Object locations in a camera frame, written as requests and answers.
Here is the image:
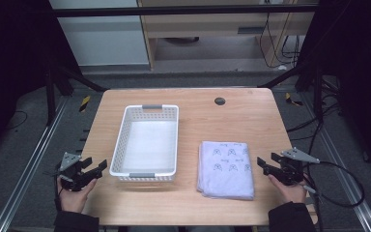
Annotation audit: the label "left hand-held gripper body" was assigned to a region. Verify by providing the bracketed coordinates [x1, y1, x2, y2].
[56, 152, 93, 192]

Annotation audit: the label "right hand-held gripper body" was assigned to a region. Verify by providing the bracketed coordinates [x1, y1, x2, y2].
[278, 147, 321, 187]

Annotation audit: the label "white printed towel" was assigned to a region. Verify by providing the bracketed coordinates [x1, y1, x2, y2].
[196, 140, 256, 201]

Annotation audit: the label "white plastic basket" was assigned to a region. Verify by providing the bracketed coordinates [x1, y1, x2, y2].
[108, 103, 181, 183]

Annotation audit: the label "person's right hand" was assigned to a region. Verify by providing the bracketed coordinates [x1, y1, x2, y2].
[268, 174, 308, 205]

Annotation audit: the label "person's left hand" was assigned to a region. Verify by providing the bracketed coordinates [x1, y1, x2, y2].
[57, 177, 98, 214]

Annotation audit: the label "black yellow striped tape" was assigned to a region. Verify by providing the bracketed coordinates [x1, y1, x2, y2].
[78, 95, 92, 113]
[284, 92, 304, 107]

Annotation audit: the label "black metal stand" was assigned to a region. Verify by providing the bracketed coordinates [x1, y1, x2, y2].
[43, 61, 109, 127]
[257, 61, 325, 122]

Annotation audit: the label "white cabinet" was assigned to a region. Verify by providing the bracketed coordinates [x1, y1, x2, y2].
[48, 0, 151, 68]

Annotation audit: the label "dark curtain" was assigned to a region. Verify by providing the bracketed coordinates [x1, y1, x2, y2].
[0, 0, 78, 162]
[298, 0, 371, 180]

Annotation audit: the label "light wooden desk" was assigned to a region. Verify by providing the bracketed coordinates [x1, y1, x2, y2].
[136, 0, 321, 71]

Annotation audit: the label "metal floor rail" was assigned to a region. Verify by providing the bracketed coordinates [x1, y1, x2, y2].
[0, 96, 70, 232]
[300, 93, 371, 232]

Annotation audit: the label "black floor cables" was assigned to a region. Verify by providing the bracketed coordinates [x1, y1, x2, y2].
[285, 93, 346, 156]

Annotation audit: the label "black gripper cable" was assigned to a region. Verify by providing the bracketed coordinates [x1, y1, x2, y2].
[302, 159, 366, 209]

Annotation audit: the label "hanging black cables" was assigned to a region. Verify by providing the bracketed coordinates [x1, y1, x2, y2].
[258, 12, 301, 70]

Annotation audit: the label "black horizontal frame bar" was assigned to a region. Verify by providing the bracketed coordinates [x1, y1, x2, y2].
[49, 4, 320, 17]

